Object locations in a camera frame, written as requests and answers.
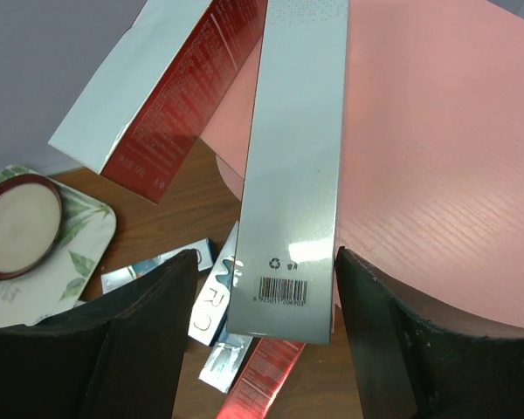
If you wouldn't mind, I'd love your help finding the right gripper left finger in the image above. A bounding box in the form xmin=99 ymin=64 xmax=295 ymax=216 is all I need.
xmin=0 ymin=251 xmax=198 ymax=418

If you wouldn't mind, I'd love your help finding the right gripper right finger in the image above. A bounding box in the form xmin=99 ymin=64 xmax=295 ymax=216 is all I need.
xmin=335 ymin=247 xmax=524 ymax=418

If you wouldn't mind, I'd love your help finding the dark red toothpaste box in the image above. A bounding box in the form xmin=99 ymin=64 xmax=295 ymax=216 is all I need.
xmin=217 ymin=339 xmax=305 ymax=419

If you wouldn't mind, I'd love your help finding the plain silver toothpaste box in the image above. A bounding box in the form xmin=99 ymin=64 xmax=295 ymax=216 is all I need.
xmin=227 ymin=1 xmax=349 ymax=344

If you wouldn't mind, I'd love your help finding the red 3D toothpaste box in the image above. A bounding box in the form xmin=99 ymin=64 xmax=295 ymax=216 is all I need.
xmin=50 ymin=0 xmax=266 ymax=203

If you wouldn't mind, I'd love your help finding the pink three-tier shelf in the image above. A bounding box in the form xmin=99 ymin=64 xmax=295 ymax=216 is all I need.
xmin=202 ymin=1 xmax=524 ymax=328

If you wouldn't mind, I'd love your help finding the silver R&O box right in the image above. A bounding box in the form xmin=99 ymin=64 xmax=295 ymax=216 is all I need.
xmin=198 ymin=330 xmax=253 ymax=394

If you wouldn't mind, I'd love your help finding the silver r&o box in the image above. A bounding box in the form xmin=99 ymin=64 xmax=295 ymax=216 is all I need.
xmin=198 ymin=330 xmax=253 ymax=394
xmin=100 ymin=238 xmax=215 ymax=294

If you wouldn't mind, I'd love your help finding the silver R&O box diagonal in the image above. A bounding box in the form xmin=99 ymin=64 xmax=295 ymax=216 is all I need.
xmin=188 ymin=222 xmax=238 ymax=346

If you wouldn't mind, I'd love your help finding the silver R&O box top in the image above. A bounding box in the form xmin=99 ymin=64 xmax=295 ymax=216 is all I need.
xmin=100 ymin=238 xmax=215 ymax=294

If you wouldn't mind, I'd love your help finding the floral leaf pattern tray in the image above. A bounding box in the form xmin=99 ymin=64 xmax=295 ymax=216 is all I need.
xmin=0 ymin=165 xmax=116 ymax=327

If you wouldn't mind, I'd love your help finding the red rimmed beige plate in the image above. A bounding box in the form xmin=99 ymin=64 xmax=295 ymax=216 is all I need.
xmin=0 ymin=174 xmax=63 ymax=281

